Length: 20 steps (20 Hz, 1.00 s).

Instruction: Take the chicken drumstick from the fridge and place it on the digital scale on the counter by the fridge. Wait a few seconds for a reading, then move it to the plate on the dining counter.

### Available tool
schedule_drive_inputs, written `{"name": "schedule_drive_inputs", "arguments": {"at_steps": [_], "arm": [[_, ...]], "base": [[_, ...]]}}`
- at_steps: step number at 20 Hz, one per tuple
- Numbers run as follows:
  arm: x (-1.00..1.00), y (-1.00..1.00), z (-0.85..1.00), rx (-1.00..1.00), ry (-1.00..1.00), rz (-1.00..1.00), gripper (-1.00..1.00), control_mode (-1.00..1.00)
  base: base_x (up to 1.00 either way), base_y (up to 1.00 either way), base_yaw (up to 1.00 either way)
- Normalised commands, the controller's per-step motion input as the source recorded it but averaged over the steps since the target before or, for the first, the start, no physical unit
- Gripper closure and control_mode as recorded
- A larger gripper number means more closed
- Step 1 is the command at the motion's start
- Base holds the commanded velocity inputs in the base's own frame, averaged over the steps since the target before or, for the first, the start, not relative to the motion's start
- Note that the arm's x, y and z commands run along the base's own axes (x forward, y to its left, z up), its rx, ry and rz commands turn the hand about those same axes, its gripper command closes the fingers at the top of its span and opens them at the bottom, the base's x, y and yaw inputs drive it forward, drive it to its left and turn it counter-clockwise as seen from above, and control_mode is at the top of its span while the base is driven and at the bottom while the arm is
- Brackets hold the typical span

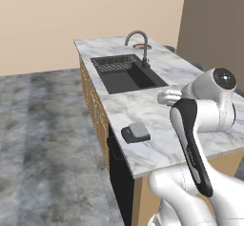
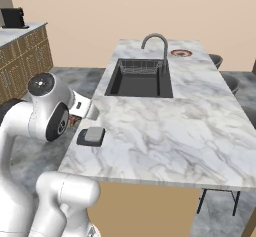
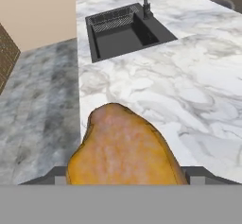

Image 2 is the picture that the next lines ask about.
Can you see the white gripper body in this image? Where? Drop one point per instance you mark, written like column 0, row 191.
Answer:
column 93, row 113

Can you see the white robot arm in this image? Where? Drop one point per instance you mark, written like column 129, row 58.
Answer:
column 20, row 154

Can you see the red-rimmed plate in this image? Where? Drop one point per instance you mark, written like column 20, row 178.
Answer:
column 181, row 52

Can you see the dark grey sink basin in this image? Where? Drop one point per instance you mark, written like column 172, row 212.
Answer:
column 140, row 85

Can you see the wooden cupboard run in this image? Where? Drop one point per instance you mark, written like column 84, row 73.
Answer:
column 23, row 59

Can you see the grey arched tap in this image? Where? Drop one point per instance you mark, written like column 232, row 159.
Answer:
column 164, row 47

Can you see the black toaster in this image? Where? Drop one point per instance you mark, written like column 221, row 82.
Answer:
column 12, row 17

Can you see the dark grey stool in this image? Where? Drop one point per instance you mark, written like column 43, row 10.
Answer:
column 232, row 82
column 216, row 60

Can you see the black stool legs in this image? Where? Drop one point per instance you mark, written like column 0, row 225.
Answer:
column 237, row 201

